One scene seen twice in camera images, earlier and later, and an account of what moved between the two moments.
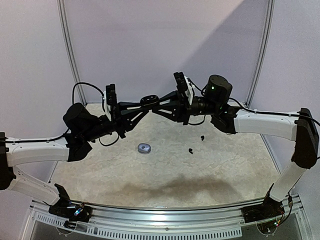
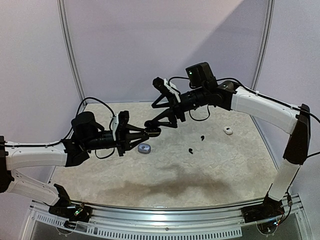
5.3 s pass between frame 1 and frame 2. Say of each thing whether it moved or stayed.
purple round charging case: stayed
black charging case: moved
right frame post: stayed
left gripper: moved
